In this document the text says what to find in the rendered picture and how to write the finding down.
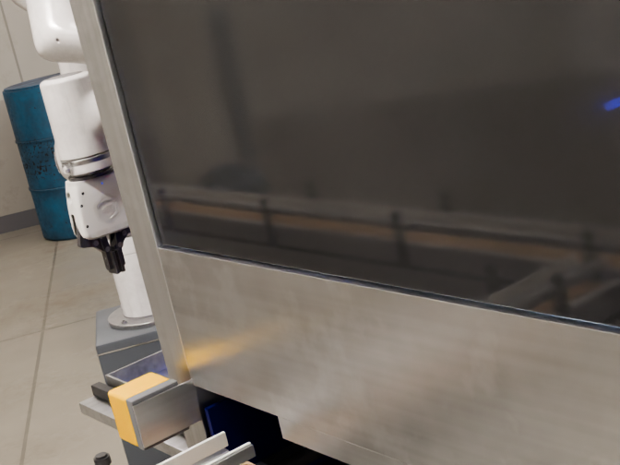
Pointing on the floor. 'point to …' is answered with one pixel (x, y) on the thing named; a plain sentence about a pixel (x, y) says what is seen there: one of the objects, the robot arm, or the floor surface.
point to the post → (136, 197)
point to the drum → (39, 157)
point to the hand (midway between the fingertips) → (114, 260)
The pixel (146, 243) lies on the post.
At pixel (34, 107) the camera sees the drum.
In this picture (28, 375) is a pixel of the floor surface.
